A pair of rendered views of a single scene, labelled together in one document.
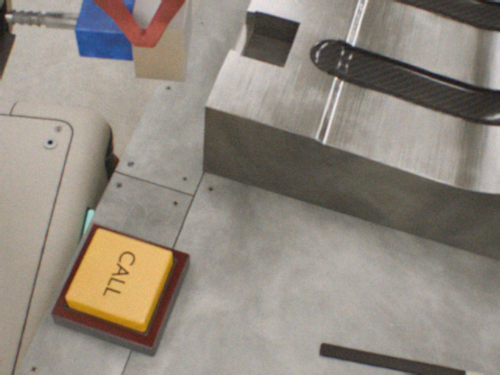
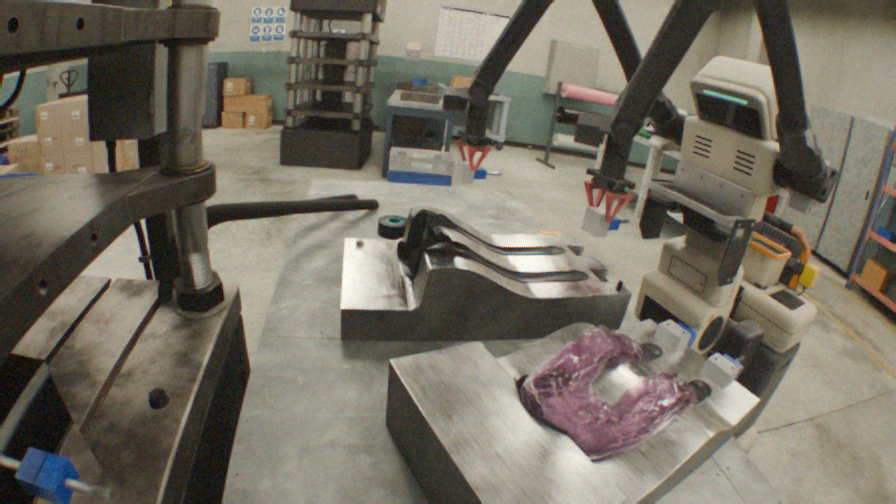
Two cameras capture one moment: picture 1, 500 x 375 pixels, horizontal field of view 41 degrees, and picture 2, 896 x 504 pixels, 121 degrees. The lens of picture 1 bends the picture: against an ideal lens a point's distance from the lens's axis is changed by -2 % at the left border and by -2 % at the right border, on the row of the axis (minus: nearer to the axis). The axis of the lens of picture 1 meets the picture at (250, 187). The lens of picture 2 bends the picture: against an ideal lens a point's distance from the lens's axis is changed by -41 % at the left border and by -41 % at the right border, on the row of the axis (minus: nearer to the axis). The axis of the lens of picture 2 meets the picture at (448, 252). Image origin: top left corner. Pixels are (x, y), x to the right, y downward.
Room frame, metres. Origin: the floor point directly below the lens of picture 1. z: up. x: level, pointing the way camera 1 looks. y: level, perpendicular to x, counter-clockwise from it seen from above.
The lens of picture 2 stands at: (1.02, -0.57, 1.21)
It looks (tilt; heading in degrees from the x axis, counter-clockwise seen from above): 24 degrees down; 156
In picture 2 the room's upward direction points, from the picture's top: 8 degrees clockwise
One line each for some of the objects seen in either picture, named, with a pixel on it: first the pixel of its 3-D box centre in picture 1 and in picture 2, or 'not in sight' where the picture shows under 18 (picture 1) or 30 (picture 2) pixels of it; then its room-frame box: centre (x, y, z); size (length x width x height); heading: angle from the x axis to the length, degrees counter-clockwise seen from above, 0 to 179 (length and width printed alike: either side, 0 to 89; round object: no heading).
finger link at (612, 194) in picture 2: not in sight; (609, 200); (0.35, 0.09, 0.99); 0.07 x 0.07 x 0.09; 4
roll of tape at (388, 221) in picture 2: not in sight; (393, 227); (0.08, -0.31, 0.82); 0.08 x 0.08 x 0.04
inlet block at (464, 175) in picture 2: not in sight; (480, 172); (-0.06, -0.03, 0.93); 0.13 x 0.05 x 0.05; 89
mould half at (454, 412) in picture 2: not in sight; (610, 407); (0.77, -0.20, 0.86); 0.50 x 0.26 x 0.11; 98
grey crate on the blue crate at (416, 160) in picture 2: not in sight; (420, 161); (-2.84, 0.70, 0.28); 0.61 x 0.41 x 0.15; 74
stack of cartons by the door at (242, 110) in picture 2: not in sight; (247, 102); (-6.41, -1.27, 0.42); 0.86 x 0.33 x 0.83; 74
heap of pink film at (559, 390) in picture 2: not in sight; (620, 378); (0.76, -0.20, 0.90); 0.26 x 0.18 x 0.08; 98
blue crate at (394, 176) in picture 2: not in sight; (418, 178); (-2.84, 0.70, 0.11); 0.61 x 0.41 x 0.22; 74
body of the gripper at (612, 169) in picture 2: not in sight; (613, 167); (0.34, 0.09, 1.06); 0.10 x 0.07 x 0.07; 4
